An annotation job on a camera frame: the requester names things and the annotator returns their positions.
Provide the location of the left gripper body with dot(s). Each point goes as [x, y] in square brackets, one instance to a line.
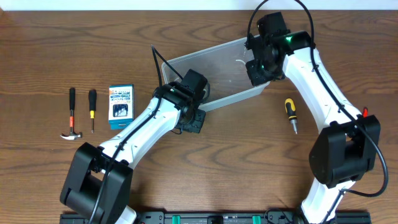
[194, 119]

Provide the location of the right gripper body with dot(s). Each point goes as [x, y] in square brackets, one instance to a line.
[260, 71]

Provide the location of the clear plastic container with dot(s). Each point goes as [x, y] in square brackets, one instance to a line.
[224, 66]

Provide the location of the stubby yellow black screwdriver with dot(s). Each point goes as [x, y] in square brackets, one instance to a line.
[291, 113]

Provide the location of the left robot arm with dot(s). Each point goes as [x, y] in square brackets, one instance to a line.
[98, 182]

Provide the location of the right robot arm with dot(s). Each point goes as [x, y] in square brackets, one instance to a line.
[345, 148]

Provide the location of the blue screw box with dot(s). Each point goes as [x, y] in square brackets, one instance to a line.
[121, 106]

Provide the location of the black yellow slim screwdriver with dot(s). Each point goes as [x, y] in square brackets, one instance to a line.
[92, 96]

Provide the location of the small claw hammer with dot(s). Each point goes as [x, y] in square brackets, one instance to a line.
[72, 134]

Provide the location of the red handled pliers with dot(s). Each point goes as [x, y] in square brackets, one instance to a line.
[365, 111]

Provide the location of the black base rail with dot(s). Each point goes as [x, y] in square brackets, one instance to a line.
[274, 216]

